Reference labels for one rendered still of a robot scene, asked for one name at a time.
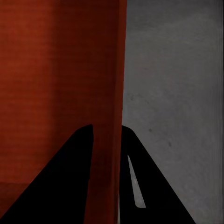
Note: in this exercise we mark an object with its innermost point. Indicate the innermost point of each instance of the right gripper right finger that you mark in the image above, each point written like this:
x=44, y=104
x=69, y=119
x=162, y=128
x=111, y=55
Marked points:
x=162, y=204

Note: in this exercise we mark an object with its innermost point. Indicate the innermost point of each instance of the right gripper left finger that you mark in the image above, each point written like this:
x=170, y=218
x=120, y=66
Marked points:
x=58, y=194

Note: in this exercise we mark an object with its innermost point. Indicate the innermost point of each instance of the storage box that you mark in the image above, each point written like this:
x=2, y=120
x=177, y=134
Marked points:
x=61, y=68

